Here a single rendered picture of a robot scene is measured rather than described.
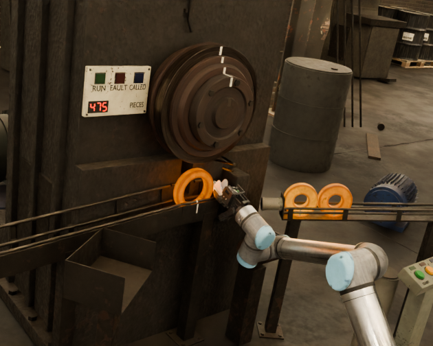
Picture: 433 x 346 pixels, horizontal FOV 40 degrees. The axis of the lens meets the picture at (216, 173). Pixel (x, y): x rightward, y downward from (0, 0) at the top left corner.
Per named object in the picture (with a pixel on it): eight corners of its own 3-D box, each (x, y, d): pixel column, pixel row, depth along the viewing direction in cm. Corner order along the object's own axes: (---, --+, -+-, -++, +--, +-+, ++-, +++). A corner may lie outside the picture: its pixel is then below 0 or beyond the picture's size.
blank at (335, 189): (318, 182, 265) (319, 185, 262) (352, 182, 266) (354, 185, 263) (315, 214, 271) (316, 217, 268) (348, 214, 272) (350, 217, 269)
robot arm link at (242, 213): (253, 226, 246) (236, 230, 239) (247, 217, 248) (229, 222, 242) (262, 210, 241) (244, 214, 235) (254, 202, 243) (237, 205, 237)
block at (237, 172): (213, 217, 270) (221, 167, 261) (227, 213, 275) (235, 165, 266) (228, 226, 262) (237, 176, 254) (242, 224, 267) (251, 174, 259)
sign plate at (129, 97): (81, 115, 213) (84, 65, 207) (143, 111, 230) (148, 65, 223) (84, 117, 212) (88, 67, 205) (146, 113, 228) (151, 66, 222)
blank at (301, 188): (284, 181, 264) (285, 185, 261) (318, 182, 265) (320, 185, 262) (281, 213, 270) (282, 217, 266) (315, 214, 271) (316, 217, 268)
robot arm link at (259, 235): (254, 254, 234) (262, 236, 228) (236, 232, 241) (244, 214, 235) (272, 248, 239) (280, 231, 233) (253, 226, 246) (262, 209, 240)
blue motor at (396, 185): (354, 224, 426) (366, 180, 414) (377, 202, 473) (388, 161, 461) (397, 239, 413) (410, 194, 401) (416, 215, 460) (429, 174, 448)
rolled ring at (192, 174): (216, 167, 247) (212, 165, 250) (180, 172, 236) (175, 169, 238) (210, 208, 254) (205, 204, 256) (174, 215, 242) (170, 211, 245)
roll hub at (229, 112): (183, 147, 224) (194, 74, 214) (239, 141, 242) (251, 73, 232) (192, 152, 220) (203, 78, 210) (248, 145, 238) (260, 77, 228)
